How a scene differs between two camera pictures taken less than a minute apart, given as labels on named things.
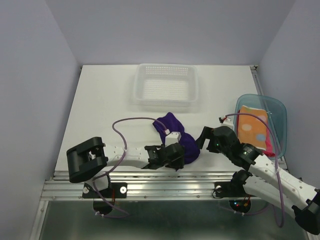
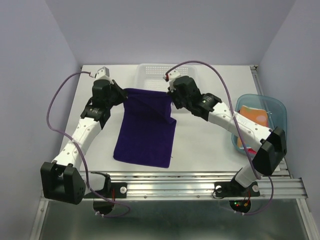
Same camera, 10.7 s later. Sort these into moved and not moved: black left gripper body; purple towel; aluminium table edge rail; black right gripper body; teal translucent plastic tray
Moved: black left gripper body; black right gripper body; purple towel
Not moved: teal translucent plastic tray; aluminium table edge rail
